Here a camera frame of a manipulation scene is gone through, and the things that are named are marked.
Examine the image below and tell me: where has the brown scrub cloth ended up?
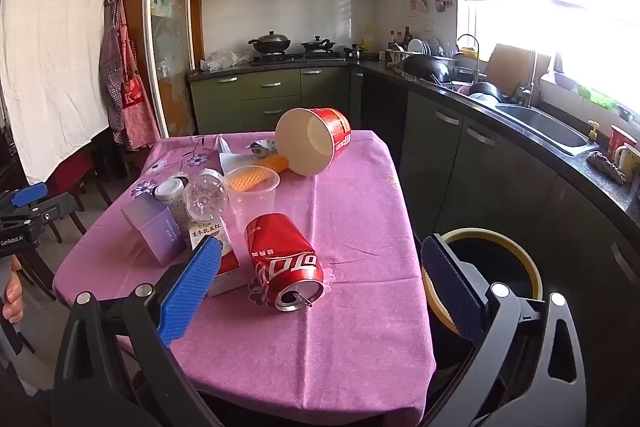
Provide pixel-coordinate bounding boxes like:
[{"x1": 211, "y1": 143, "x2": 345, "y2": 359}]
[{"x1": 586, "y1": 151, "x2": 628, "y2": 185}]

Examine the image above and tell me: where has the white hanging sheet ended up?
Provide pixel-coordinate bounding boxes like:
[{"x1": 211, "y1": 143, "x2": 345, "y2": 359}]
[{"x1": 0, "y1": 0, "x2": 118, "y2": 185}]

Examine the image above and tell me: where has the red soda can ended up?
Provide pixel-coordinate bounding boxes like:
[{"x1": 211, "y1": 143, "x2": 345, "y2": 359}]
[{"x1": 244, "y1": 213, "x2": 325, "y2": 312}]

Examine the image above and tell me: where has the dark base cabinet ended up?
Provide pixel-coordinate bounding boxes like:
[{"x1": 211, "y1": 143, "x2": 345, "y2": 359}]
[{"x1": 350, "y1": 67, "x2": 640, "y2": 308}]

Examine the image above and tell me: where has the red checkered apron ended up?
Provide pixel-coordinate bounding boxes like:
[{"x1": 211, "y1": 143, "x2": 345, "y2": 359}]
[{"x1": 119, "y1": 0, "x2": 161, "y2": 152}]

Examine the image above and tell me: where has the white milk carton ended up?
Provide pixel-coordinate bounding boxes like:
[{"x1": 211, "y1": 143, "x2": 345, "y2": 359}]
[{"x1": 189, "y1": 222, "x2": 247, "y2": 298}]

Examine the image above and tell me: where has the red paper bucket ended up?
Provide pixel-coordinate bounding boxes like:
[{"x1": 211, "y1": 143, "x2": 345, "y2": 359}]
[{"x1": 275, "y1": 107, "x2": 352, "y2": 176}]

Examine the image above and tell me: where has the purple cardboard box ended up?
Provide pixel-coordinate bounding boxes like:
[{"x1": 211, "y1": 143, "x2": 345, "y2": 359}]
[{"x1": 121, "y1": 192, "x2": 185, "y2": 268}]

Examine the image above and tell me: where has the wooden cutting board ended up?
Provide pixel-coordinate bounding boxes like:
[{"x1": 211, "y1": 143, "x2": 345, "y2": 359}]
[{"x1": 486, "y1": 43, "x2": 553, "y2": 95}]

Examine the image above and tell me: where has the sliding glass door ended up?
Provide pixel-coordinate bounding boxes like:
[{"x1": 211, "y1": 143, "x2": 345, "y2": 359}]
[{"x1": 142, "y1": 0, "x2": 198, "y2": 142}]

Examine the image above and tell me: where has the white paper wrapper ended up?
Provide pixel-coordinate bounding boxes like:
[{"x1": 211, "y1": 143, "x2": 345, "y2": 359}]
[{"x1": 216, "y1": 134, "x2": 261, "y2": 175}]

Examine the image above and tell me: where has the clear plastic bag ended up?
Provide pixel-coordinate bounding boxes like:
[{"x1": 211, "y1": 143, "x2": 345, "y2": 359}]
[{"x1": 200, "y1": 49, "x2": 253, "y2": 72}]

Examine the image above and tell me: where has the red mug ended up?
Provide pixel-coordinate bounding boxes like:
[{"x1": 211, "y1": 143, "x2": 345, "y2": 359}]
[{"x1": 607, "y1": 124, "x2": 638, "y2": 165}]

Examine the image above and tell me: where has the crumpled foil wrapper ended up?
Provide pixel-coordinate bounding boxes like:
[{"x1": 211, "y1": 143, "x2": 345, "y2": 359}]
[{"x1": 246, "y1": 139, "x2": 278, "y2": 158}]

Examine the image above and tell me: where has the person's left hand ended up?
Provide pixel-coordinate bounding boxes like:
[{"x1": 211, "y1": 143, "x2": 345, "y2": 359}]
[{"x1": 0, "y1": 254, "x2": 25, "y2": 325}]

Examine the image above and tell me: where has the pink floral tablecloth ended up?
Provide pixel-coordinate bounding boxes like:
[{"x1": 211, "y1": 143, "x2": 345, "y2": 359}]
[{"x1": 52, "y1": 129, "x2": 436, "y2": 413}]

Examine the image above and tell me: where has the yellow rim trash bin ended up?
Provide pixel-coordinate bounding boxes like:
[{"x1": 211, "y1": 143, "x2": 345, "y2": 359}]
[{"x1": 421, "y1": 227, "x2": 543, "y2": 338}]

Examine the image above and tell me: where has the small white jar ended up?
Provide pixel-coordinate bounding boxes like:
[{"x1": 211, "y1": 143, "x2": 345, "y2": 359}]
[{"x1": 154, "y1": 177, "x2": 191, "y2": 223}]

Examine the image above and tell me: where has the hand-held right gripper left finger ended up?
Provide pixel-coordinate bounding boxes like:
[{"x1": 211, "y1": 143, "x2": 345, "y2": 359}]
[{"x1": 51, "y1": 236, "x2": 224, "y2": 427}]

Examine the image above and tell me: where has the steel sink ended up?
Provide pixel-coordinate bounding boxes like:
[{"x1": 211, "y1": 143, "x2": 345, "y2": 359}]
[{"x1": 495, "y1": 103, "x2": 601, "y2": 156}]

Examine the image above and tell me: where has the green base cabinet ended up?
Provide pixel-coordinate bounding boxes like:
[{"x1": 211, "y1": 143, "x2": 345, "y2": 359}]
[{"x1": 189, "y1": 67, "x2": 351, "y2": 135}]

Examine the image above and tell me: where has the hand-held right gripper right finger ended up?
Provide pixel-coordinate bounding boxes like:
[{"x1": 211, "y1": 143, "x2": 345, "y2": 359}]
[{"x1": 420, "y1": 234, "x2": 587, "y2": 427}]

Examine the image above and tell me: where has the green sill item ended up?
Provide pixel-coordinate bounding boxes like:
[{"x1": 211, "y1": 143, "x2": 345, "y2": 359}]
[{"x1": 577, "y1": 84, "x2": 616, "y2": 108}]

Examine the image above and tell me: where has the red wooden chair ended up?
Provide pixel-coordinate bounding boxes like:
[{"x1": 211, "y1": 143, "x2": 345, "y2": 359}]
[{"x1": 47, "y1": 152, "x2": 113, "y2": 238}]

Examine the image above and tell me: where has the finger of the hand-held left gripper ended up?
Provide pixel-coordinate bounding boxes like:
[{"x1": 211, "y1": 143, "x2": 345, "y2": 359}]
[{"x1": 0, "y1": 183, "x2": 76, "y2": 228}]

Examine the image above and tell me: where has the dish rack with plates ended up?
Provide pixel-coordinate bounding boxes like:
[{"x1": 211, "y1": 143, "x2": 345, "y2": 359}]
[{"x1": 387, "y1": 38, "x2": 453, "y2": 65}]

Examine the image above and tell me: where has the large black wok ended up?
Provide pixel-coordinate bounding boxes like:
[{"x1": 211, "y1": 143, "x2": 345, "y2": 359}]
[{"x1": 402, "y1": 55, "x2": 453, "y2": 82}]

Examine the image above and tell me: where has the clear plastic bottle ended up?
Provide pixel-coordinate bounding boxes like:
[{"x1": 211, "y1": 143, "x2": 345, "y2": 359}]
[{"x1": 183, "y1": 170, "x2": 230, "y2": 224}]

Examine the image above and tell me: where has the black lidded wok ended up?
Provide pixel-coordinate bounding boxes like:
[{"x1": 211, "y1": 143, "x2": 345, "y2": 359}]
[{"x1": 248, "y1": 31, "x2": 292, "y2": 54}]

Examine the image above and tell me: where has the row of condiment bottles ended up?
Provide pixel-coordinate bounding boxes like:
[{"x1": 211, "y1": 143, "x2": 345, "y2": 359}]
[{"x1": 387, "y1": 26, "x2": 413, "y2": 50}]

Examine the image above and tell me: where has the black lidded pan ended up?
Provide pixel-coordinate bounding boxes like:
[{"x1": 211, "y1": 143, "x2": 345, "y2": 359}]
[{"x1": 300, "y1": 36, "x2": 337, "y2": 54}]

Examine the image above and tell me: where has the steel kitchen faucet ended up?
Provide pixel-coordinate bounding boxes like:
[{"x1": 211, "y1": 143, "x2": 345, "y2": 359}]
[{"x1": 515, "y1": 49, "x2": 541, "y2": 108}]

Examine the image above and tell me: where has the orange foam net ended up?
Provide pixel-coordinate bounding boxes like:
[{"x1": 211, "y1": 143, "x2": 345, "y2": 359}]
[{"x1": 227, "y1": 155, "x2": 290, "y2": 192}]

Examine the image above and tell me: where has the thin curved faucet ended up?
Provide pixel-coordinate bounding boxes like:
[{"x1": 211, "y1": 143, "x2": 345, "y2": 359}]
[{"x1": 456, "y1": 33, "x2": 481, "y2": 72}]

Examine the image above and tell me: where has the clear plastic cup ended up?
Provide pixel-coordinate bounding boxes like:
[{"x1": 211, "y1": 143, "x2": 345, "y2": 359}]
[{"x1": 223, "y1": 166, "x2": 281, "y2": 233}]

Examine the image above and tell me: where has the cream mug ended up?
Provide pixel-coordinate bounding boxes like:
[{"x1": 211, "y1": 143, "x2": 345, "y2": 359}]
[{"x1": 615, "y1": 144, "x2": 640, "y2": 182}]

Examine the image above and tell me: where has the gas stove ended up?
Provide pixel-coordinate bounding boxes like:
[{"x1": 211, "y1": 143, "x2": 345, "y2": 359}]
[{"x1": 250, "y1": 52, "x2": 346, "y2": 66}]

